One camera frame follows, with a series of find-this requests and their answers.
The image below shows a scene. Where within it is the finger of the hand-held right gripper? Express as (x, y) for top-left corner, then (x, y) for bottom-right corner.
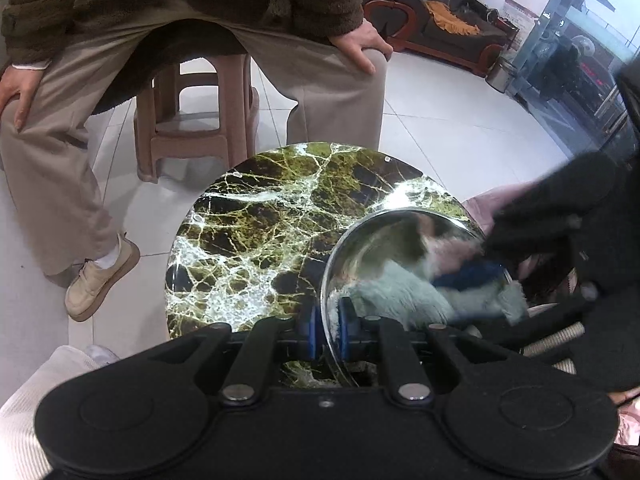
(432, 215), (583, 292)
(480, 292), (601, 348)

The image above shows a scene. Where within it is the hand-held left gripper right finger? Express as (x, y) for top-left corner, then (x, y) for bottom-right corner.
(336, 298), (508, 407)

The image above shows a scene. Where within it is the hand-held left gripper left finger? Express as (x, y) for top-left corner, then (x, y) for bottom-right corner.
(144, 304), (321, 407)

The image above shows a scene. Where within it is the green fluffy cloth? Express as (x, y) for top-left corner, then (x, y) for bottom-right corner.
(345, 232), (528, 326)

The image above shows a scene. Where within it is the stainless steel bowl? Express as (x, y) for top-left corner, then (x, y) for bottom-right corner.
(320, 207), (516, 388)

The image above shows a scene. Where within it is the person's white ribbed trouser leg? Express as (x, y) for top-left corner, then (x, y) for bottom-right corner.
(530, 322), (586, 376)
(0, 345), (121, 480)

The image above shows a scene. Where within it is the person's pink jacket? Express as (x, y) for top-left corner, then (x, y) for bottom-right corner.
(462, 182), (640, 448)

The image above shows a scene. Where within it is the round marble-top side table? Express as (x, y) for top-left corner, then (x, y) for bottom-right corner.
(165, 142), (483, 391)

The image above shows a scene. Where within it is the dark red car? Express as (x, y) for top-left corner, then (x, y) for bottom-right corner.
(575, 52), (621, 116)

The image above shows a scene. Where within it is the dark covered scooter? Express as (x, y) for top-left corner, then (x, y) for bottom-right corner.
(539, 34), (596, 103)

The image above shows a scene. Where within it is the steel trash can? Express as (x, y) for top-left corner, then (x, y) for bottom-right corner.
(485, 56), (518, 93)

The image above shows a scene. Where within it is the person's white shoe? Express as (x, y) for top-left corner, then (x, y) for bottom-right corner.
(85, 345), (121, 366)

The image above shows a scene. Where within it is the pink-brown plastic stool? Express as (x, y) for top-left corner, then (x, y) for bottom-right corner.
(134, 52), (261, 183)

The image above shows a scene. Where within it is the red-topped standing sign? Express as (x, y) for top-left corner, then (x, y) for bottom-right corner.
(501, 0), (540, 51)

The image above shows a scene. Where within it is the orange fringed cloth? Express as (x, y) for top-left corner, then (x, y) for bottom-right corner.
(424, 0), (482, 37)

